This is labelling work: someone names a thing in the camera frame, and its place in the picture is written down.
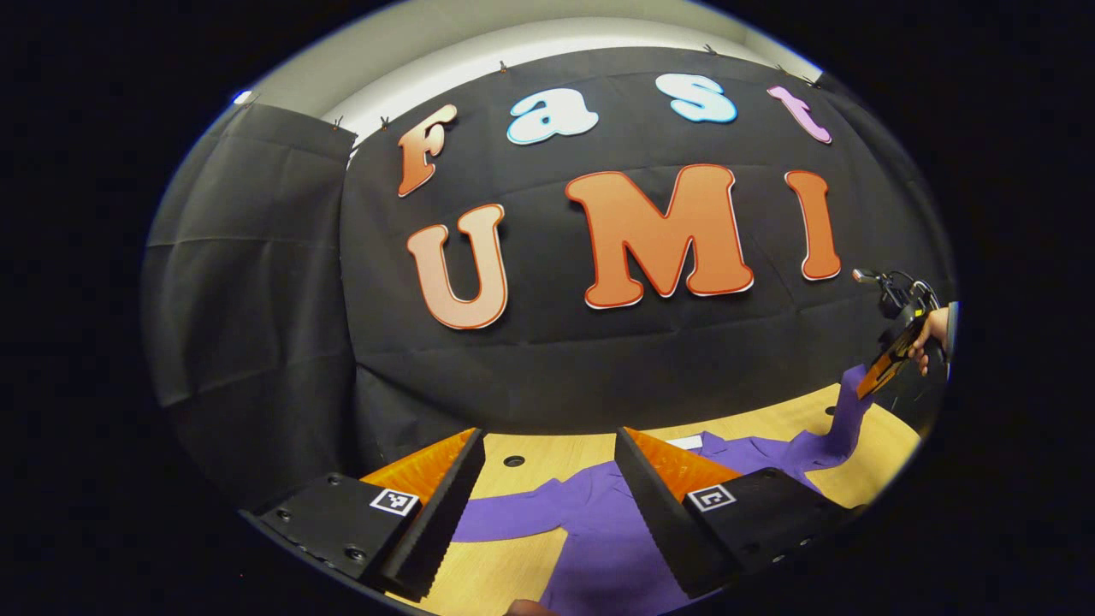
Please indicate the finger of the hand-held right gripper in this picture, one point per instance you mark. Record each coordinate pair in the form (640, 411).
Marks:
(890, 358)

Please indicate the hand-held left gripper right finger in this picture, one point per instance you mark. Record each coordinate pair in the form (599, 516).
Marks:
(663, 522)

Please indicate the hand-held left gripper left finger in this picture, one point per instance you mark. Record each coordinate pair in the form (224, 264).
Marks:
(440, 522)

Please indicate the purple button shirt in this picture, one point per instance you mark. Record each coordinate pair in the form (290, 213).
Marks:
(599, 539)

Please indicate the black backdrop cloth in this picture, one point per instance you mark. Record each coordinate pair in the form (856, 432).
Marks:
(599, 368)

